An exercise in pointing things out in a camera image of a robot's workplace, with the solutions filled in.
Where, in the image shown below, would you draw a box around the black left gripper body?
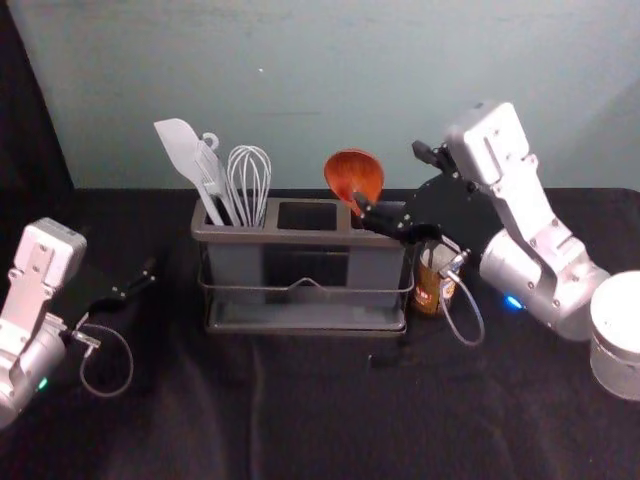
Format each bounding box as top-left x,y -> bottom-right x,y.
57,262 -> 125,331

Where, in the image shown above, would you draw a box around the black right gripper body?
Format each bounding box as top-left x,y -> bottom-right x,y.
405,172 -> 504,254

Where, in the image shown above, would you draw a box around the brown wooden spoon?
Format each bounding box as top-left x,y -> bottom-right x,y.
323,148 -> 387,217

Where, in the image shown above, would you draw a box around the brown round can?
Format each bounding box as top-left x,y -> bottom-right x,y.
411,239 -> 459,317

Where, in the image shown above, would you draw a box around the grey utensil rack steel bars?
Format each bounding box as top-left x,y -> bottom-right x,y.
190,196 -> 417,337

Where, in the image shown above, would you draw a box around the grey slotted turner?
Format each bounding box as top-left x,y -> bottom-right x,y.
192,131 -> 241,227

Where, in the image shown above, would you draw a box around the grey silicone spatula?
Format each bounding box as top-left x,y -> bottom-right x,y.
153,117 -> 229,227

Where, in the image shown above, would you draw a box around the black drape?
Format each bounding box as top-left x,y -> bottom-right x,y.
0,0 -> 77,236

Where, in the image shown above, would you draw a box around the black table cloth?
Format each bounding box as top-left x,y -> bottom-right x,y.
0,185 -> 640,480

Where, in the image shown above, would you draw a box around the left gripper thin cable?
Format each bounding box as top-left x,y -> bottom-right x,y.
73,298 -> 135,399

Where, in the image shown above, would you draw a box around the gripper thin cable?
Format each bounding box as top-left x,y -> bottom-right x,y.
73,298 -> 135,399
399,223 -> 487,347

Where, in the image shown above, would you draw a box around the right gripper thin cable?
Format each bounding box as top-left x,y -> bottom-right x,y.
399,223 -> 487,347

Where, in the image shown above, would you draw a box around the grey wire whisk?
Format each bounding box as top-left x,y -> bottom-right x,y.
226,144 -> 274,227

